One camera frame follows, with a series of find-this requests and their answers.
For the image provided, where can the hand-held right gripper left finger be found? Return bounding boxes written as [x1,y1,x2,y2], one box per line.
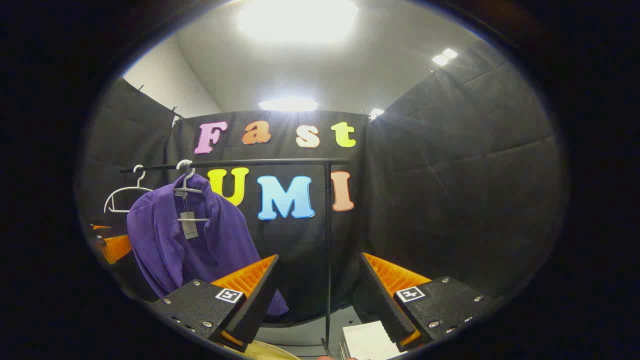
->
[150,254,280,353]

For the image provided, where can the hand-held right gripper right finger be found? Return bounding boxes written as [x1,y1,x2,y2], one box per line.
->
[352,252,501,351]

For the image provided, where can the purple knit garment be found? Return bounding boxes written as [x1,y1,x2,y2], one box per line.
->
[126,173,290,317]

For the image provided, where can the pale round laundry hamper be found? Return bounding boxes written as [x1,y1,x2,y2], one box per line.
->
[235,340,301,360]

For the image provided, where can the white plastic hanger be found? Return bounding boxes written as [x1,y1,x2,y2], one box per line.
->
[173,159,211,222]
[103,164,153,214]

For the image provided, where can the black metal clothes rack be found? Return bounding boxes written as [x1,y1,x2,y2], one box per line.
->
[120,158,352,353]

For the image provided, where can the black backdrop cloth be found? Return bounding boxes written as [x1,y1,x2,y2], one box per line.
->
[75,40,568,326]

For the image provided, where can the large ceiling light panel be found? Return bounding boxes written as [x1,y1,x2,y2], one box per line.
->
[237,0,360,45]

